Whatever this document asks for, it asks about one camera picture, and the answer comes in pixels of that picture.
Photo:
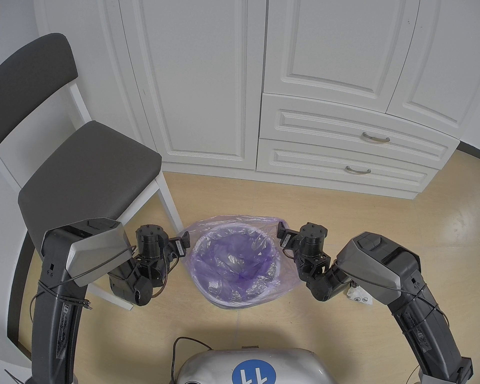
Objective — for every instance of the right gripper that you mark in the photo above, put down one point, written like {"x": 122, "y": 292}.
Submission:
{"x": 290, "y": 236}

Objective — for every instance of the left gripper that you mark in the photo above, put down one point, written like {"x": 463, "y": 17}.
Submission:
{"x": 180, "y": 247}

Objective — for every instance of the purple plastic bag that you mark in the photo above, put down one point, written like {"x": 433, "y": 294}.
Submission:
{"x": 240, "y": 262}

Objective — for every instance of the white printed wrapper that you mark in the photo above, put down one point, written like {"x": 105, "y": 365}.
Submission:
{"x": 360, "y": 298}

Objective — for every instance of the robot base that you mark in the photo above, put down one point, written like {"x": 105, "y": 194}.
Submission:
{"x": 255, "y": 363}

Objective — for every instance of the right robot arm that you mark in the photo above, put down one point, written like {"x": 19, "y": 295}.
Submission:
{"x": 378, "y": 266}

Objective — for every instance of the white trash bin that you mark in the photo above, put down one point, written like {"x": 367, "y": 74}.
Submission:
{"x": 243, "y": 226}

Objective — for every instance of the white chair grey cushions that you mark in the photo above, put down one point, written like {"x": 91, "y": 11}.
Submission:
{"x": 90, "y": 176}

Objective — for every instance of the white wardrobe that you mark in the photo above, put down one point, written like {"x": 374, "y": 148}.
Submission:
{"x": 210, "y": 93}

